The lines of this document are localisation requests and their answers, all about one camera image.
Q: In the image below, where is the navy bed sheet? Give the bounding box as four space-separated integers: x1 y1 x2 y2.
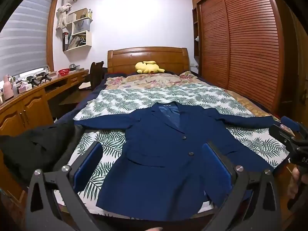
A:
54 73 109 128

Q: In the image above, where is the wooden window frame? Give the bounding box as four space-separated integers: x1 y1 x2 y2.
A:
36 0 59 74

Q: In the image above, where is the pink tissue box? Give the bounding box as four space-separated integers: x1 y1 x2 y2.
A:
19 82 33 93

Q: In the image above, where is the wooden louvered wardrobe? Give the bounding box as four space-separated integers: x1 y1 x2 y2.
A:
191 0 304 116

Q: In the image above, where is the leaf print blanket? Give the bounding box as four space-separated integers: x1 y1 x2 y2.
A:
54 83 290 214

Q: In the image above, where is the black clothes pile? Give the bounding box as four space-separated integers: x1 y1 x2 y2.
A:
0 123 85 186

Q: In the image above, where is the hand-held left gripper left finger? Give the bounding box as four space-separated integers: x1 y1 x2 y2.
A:
25 141 104 231

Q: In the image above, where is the pink bottle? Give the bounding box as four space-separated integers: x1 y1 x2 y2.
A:
3 75 14 101

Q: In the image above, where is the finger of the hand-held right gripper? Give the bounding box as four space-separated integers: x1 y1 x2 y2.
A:
269 124 301 149
280 116 305 135

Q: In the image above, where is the stack of books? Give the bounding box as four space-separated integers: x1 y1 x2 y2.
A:
68 35 86 50

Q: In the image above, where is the yellow plush toy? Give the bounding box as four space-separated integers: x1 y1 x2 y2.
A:
135 61 166 74

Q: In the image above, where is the person's right hand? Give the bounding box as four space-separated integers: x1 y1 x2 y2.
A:
287 166 302 210

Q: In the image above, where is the white wall shelf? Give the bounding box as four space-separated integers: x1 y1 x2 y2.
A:
62 8 93 52

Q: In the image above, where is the grey paper bag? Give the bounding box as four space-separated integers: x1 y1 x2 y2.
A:
72 19 90 35

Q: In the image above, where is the woven bed mat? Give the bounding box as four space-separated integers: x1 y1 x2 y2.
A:
212 77 282 123

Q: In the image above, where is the wooden desk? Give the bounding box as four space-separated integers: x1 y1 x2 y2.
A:
0 69 89 135

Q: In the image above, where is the wooden bed headboard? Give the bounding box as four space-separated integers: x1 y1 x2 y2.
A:
107 47 189 75

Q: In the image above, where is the grey window blind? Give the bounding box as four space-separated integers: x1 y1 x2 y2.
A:
0 0 54 77

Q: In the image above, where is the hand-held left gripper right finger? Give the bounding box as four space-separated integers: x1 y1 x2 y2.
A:
203 142 282 231

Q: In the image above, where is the floral pillow cover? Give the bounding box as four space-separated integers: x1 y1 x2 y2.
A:
105 71 212 90

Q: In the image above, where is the navy blue blazer jacket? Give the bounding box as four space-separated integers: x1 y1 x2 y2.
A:
74 102 285 222

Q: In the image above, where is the dark wooden chair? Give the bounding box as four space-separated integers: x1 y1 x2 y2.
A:
59 61 105 106

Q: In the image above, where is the white wall ornament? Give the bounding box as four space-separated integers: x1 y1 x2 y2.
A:
56 0 79 30

